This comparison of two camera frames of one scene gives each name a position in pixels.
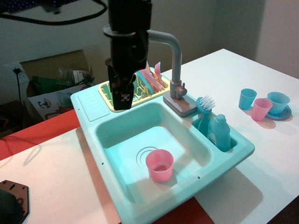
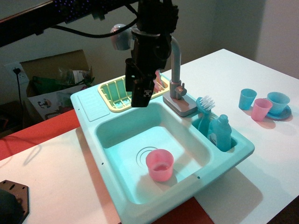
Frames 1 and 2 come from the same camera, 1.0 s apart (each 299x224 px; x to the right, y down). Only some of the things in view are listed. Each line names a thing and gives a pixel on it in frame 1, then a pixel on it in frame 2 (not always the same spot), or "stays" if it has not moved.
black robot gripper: [130, 22] -> [152, 44]
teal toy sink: [149, 157] stays
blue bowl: [279, 101] stays
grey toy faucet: [175, 101] stays
